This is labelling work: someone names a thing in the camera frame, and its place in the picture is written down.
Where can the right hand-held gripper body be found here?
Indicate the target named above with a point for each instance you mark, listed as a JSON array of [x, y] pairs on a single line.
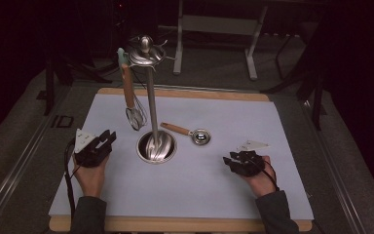
[[248, 164]]

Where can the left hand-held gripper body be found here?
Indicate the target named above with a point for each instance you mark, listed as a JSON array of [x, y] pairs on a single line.
[[89, 156]]

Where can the steel utensil stand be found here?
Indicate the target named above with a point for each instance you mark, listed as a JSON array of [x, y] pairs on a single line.
[[152, 97]]

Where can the person's right hand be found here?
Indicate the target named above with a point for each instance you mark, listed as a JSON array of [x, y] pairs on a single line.
[[263, 183]]

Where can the person's left hand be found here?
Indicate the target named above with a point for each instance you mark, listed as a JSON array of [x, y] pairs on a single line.
[[91, 182]]

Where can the white table mat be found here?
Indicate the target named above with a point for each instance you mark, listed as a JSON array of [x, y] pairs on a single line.
[[207, 188]]

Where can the dark metal stand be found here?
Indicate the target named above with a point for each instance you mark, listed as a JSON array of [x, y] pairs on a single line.
[[316, 97]]

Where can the grey metal frame stand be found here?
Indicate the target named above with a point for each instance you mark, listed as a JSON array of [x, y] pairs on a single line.
[[217, 26]]

